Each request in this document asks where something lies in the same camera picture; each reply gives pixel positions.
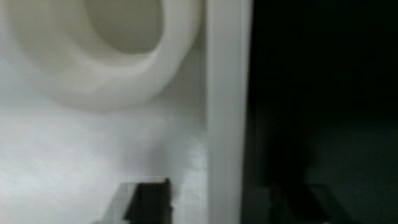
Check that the white square tabletop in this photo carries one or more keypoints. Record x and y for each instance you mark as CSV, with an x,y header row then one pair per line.
x,y
123,87

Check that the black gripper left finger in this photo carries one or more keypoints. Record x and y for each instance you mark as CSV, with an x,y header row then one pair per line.
x,y
141,204

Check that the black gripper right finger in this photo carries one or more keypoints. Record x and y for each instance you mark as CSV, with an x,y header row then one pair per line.
x,y
297,204

